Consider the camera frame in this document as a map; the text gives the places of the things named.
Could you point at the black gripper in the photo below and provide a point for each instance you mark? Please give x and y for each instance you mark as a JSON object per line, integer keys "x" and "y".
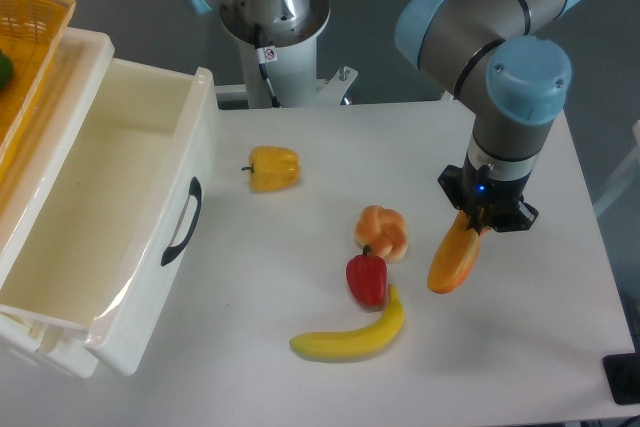
{"x": 485, "y": 202}

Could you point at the long orange bread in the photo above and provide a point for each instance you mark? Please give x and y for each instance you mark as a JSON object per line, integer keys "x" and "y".
{"x": 455, "y": 257}

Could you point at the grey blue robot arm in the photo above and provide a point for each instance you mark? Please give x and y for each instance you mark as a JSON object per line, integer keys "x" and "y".
{"x": 483, "y": 52}

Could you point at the round knotted bread roll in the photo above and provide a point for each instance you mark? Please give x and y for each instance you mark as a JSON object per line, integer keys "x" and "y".
{"x": 384, "y": 231}

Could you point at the open upper white drawer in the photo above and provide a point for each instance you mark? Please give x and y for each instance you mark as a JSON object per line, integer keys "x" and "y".
{"x": 92, "y": 259}

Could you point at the white drawer cabinet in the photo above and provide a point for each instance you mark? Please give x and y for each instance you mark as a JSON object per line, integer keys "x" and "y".
{"x": 75, "y": 74}

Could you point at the red bell pepper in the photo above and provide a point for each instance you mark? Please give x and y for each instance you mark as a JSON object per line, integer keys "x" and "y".
{"x": 366, "y": 276}

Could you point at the yellow banana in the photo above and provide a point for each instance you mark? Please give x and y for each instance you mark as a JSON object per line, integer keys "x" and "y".
{"x": 354, "y": 344}

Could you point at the black device at table edge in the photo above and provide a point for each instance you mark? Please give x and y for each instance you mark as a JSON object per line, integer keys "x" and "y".
{"x": 622, "y": 374}

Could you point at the yellow bell pepper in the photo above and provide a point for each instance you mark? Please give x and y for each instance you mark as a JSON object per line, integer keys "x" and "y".
{"x": 272, "y": 168}

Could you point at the yellow woven basket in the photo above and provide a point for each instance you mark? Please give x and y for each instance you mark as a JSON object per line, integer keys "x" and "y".
{"x": 31, "y": 31}

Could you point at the green fruit in basket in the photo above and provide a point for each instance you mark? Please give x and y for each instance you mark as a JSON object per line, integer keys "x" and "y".
{"x": 6, "y": 70}

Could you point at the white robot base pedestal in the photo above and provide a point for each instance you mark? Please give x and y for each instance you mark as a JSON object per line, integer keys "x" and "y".
{"x": 277, "y": 43}

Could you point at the black drawer handle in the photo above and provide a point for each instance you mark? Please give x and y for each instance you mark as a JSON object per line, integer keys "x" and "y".
{"x": 186, "y": 225}

